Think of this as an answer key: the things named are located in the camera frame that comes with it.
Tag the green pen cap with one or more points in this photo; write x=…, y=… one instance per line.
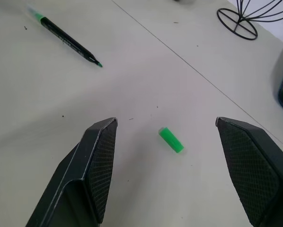
x=171, y=140

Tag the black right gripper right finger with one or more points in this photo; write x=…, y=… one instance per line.
x=255, y=165

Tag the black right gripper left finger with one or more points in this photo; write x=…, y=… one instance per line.
x=80, y=170

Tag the black green marker pen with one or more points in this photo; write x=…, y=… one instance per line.
x=65, y=40

